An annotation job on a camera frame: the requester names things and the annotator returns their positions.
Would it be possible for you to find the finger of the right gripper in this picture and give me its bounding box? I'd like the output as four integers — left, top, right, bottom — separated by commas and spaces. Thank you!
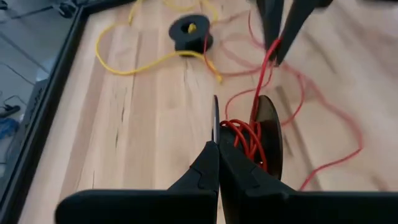
256, 0, 284, 60
276, 0, 334, 66

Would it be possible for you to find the black aluminium table frame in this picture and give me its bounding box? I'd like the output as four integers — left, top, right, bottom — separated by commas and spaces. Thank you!
0, 0, 137, 224

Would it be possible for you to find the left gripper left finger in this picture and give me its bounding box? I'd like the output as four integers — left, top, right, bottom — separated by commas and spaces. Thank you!
55, 141, 220, 224

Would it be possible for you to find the blue floor cable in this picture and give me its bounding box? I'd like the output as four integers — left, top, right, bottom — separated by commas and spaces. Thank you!
0, 117, 20, 139

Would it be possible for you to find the black plastic cord spool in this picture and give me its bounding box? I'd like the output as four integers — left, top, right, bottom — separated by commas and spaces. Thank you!
211, 95, 284, 181
169, 14, 215, 57

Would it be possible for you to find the thin red cord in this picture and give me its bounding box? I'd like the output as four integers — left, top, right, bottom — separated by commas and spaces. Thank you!
203, 11, 364, 191

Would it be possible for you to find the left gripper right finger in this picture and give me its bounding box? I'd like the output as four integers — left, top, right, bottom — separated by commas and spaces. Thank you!
219, 142, 398, 224

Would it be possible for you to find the yellow cord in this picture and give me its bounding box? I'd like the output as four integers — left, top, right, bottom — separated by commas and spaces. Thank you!
95, 0, 223, 84

